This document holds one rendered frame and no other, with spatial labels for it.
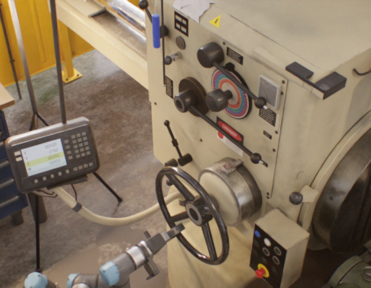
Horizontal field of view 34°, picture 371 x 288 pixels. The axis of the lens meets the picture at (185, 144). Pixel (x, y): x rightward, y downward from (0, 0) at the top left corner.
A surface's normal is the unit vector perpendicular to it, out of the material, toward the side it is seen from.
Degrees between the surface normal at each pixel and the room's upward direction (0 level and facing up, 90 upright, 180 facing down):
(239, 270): 0
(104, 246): 0
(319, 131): 90
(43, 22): 90
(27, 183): 70
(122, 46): 0
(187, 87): 90
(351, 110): 90
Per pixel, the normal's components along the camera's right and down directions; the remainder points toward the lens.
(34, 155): 0.39, 0.34
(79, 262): 0.00, -0.73
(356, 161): -0.49, -0.29
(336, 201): -0.70, 0.09
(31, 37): 0.64, 0.52
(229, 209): -0.37, 0.52
